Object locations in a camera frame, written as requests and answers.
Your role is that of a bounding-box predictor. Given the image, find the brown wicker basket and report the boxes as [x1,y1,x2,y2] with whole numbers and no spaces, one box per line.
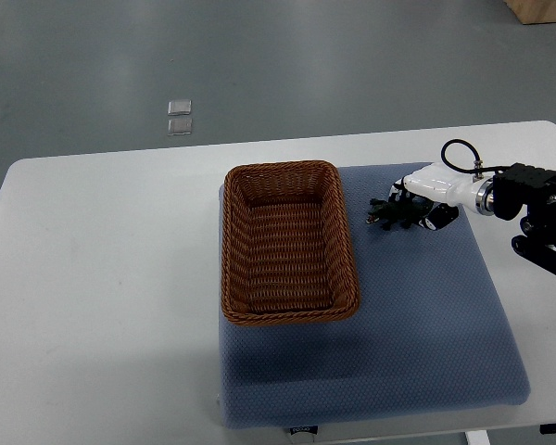
[221,160,360,326]

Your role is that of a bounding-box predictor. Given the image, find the dark toy crocodile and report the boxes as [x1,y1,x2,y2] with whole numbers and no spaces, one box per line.
[365,198,434,231]

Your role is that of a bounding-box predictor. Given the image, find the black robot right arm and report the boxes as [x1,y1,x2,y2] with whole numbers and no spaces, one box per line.
[491,163,556,275]

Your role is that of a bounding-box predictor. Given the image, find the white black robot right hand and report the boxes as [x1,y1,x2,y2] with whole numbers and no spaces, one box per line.
[388,163,493,231]

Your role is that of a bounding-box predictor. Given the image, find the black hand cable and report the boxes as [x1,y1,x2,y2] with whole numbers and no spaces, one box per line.
[440,139,511,180]

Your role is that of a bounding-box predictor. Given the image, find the upper floor socket plate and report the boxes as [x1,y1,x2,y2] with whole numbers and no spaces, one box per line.
[168,98,192,116]

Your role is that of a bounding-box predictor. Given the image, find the table control panel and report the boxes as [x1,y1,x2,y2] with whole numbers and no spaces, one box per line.
[287,426,319,439]

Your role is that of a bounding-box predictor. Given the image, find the wooden box corner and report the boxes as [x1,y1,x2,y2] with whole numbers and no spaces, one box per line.
[504,0,556,25]

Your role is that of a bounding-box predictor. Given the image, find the blue-grey foam cushion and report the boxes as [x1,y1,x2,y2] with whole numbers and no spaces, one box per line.
[219,163,530,428]

